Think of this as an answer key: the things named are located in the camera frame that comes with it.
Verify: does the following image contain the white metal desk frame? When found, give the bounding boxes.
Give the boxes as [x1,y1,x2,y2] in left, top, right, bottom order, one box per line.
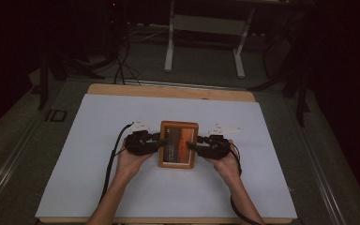
[163,0,258,80]

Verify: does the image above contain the black floor bracket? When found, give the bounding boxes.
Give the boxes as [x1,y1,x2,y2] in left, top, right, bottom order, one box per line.
[44,109,68,123]

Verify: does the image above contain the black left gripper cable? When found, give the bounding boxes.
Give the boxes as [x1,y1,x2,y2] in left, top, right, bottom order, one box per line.
[97,122,135,204]

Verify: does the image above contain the wooden table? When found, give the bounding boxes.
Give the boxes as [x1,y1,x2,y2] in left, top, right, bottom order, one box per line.
[37,82,294,225]

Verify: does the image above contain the black metal stand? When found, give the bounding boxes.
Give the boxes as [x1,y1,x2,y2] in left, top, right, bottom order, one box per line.
[37,31,107,111]
[248,12,314,128]

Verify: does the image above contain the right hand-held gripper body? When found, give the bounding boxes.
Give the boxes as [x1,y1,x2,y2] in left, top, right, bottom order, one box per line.
[199,123,243,160]

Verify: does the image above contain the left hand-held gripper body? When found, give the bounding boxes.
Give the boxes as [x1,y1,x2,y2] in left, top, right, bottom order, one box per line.
[124,120,158,157]

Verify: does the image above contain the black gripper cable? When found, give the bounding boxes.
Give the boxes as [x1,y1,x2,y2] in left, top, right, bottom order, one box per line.
[97,122,135,204]
[228,142,263,225]

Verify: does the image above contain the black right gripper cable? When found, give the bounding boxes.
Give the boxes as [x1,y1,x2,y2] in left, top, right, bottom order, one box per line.
[228,142,263,225]

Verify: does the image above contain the black floor cables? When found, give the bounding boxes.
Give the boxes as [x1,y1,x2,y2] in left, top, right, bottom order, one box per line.
[113,32,143,86]

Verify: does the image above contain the person's left hand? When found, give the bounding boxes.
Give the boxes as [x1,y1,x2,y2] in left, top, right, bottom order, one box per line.
[116,145,155,183]

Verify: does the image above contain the person's right hand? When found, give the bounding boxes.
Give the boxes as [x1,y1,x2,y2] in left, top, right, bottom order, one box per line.
[203,140,242,186]

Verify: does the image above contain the metal floor rail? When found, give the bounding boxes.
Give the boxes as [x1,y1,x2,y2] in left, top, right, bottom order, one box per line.
[284,98,349,225]
[0,118,43,215]

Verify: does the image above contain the white table mat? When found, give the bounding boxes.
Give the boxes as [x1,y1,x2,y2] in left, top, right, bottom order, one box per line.
[35,93,298,220]

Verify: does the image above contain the wooden picture frame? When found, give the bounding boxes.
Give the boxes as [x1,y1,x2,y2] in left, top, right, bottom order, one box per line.
[157,120,200,171]

